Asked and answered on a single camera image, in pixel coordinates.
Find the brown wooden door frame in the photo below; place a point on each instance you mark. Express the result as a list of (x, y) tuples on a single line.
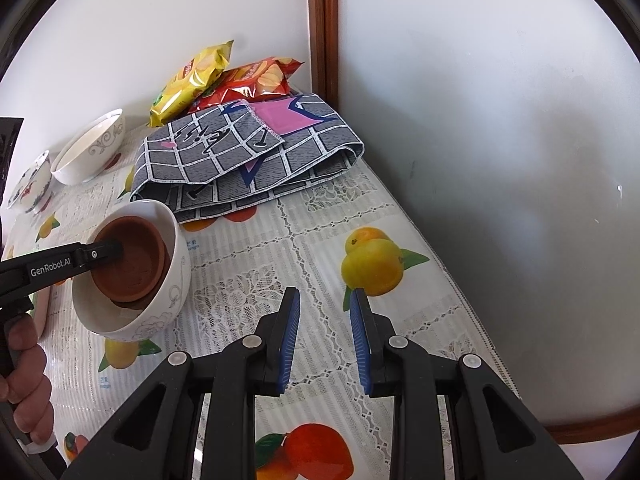
[(324, 25)]

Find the person's left hand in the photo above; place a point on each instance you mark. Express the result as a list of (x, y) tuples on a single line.
[(30, 380)]

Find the fruit printed tablecloth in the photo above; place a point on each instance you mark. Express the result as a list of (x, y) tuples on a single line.
[(310, 260)]

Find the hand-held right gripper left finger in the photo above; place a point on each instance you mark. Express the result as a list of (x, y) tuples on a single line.
[(289, 340)]

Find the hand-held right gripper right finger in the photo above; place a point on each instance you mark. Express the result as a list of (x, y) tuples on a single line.
[(360, 345)]

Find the large white bowl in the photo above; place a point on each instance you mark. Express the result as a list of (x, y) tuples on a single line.
[(92, 152)]

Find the small white bowl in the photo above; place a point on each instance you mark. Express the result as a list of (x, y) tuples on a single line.
[(165, 310)]

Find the red chip bag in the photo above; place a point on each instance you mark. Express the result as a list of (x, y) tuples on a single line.
[(255, 82)]

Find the brown wooden bottom rail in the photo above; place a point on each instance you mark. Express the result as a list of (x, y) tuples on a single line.
[(585, 432)]

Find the grey checkered cloth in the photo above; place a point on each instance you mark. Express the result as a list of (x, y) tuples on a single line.
[(240, 160)]

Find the yellow chip bag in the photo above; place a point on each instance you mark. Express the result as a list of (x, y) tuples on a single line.
[(192, 82)]

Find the blue and white porcelain bowl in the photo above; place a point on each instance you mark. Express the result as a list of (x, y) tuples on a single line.
[(35, 185)]

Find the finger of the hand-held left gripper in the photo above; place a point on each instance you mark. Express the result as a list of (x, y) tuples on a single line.
[(102, 255)]

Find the small brown bowl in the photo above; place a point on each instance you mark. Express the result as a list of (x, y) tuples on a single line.
[(135, 260)]

